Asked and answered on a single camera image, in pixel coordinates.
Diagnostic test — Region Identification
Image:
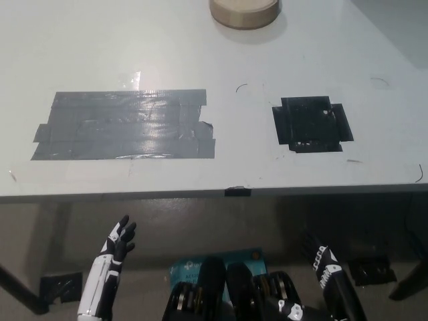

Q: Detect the grey duct tape patch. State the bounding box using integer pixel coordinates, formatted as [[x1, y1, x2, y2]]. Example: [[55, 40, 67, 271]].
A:
[[30, 88, 217, 162]]

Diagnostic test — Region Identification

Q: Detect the small black tape piece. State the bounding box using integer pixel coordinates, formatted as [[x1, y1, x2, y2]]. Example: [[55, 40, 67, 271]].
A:
[[224, 187, 252, 197]]

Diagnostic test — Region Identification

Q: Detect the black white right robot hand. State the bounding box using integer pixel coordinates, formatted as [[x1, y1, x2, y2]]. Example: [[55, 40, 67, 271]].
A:
[[274, 230, 368, 321]]

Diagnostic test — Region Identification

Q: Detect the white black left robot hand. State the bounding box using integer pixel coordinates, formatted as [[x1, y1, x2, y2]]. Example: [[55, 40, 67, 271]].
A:
[[77, 215, 137, 318]]

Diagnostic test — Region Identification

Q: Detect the stack of beige plates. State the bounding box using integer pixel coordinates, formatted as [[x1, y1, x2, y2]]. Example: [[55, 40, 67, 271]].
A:
[[209, 0, 281, 30]]

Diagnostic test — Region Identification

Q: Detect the black tape patch on table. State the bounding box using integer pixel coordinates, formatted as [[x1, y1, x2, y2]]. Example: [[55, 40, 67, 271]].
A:
[[272, 96, 354, 154]]

